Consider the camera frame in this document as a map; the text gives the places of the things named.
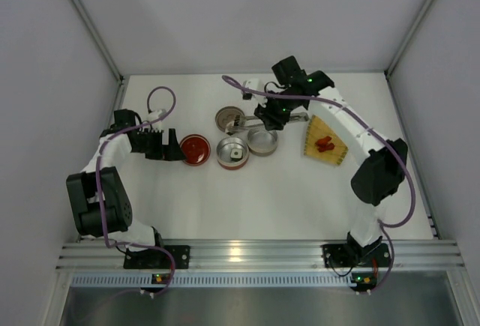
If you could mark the beige steel lunch box bowl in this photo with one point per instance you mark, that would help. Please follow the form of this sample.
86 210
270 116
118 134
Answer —
262 142

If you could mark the aluminium front frame rail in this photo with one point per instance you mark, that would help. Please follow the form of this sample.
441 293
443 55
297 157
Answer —
262 255

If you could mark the slotted grey cable duct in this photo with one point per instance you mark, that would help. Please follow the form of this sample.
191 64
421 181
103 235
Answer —
217 280

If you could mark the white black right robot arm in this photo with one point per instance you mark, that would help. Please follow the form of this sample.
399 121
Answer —
380 161

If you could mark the bamboo woven serving tray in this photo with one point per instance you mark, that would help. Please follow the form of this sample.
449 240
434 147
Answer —
317 129

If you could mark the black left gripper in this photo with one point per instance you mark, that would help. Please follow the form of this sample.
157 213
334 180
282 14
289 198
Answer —
157 144

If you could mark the aluminium frame rail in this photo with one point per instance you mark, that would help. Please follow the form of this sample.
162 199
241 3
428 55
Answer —
262 255
93 32

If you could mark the beige lunch box lid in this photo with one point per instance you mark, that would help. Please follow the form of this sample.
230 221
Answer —
226 115

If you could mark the aluminium left side frame rail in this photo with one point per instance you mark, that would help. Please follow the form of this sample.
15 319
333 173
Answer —
93 32

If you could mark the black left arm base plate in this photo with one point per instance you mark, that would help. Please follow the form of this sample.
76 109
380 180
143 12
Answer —
154 259

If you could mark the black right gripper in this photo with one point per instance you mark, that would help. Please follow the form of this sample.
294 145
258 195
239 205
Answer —
274 115

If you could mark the red food piece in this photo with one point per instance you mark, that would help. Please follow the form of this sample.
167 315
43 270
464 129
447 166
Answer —
324 140
325 147

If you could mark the red lunch box lid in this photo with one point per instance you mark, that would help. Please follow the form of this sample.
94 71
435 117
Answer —
196 148

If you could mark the green sushi roll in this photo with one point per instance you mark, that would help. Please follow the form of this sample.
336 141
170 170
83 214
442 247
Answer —
236 154

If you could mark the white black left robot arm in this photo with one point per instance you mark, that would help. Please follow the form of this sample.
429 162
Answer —
99 201

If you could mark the red steel lunch box bowl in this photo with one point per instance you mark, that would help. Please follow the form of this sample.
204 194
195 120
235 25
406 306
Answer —
224 148

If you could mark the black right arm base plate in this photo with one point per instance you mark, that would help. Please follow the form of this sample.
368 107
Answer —
347 256

